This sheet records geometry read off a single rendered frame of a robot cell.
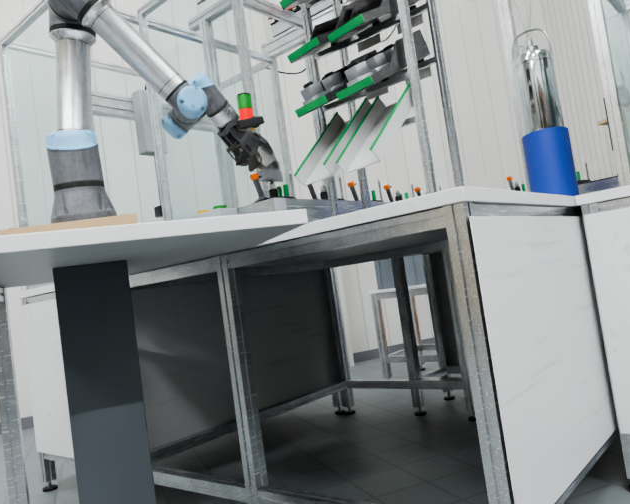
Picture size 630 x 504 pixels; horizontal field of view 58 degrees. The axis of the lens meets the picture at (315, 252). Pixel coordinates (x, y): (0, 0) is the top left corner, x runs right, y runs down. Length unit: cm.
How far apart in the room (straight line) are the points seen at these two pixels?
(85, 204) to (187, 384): 120
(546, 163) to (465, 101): 393
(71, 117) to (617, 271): 154
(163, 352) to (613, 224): 166
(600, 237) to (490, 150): 428
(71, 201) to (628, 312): 149
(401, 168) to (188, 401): 353
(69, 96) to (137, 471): 95
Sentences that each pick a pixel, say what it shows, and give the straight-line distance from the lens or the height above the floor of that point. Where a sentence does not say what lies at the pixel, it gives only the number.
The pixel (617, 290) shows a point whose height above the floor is 57.
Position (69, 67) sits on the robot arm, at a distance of 167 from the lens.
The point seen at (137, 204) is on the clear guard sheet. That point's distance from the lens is 310.
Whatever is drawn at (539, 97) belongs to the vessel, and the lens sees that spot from 219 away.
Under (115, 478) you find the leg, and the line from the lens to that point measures 144.
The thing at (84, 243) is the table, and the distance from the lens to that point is 103.
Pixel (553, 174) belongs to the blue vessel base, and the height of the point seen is 97.
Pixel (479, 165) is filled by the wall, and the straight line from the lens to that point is 591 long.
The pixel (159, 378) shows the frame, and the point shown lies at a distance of 237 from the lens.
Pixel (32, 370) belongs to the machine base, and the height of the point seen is 52.
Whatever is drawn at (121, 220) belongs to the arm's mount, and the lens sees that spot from 136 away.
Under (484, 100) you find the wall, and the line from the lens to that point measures 617.
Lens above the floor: 71
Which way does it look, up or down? 3 degrees up
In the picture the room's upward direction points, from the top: 8 degrees counter-clockwise
